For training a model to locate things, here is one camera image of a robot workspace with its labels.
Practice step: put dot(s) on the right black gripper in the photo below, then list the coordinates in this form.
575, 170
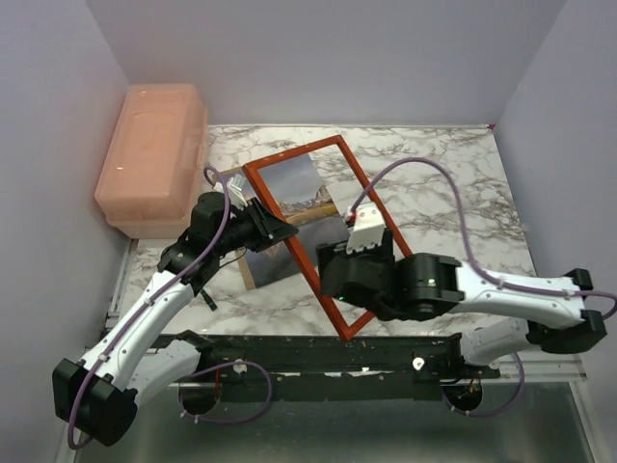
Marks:
326, 252

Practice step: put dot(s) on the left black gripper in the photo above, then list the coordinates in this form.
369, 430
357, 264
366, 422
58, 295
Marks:
269, 229

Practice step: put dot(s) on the mountain landscape photo print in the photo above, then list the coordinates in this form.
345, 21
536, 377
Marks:
306, 203

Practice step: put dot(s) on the orange wooden picture frame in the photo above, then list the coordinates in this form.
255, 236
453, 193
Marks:
293, 306

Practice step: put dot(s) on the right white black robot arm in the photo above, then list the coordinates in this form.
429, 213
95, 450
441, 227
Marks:
546, 316

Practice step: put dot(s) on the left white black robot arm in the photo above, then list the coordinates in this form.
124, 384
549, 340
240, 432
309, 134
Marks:
100, 394

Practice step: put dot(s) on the small black green connector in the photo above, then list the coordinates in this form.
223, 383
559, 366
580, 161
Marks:
209, 301

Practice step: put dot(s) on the pink translucent plastic box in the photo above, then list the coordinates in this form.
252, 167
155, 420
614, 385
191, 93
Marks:
151, 176

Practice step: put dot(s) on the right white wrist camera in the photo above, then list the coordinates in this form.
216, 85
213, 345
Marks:
366, 225

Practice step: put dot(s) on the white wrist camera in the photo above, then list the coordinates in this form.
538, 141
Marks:
235, 186
366, 225

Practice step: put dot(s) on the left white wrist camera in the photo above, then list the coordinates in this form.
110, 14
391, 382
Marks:
235, 186

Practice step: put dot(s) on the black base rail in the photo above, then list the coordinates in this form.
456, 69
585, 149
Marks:
243, 369

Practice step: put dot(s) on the aluminium extrusion rail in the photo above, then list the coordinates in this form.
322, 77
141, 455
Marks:
542, 367

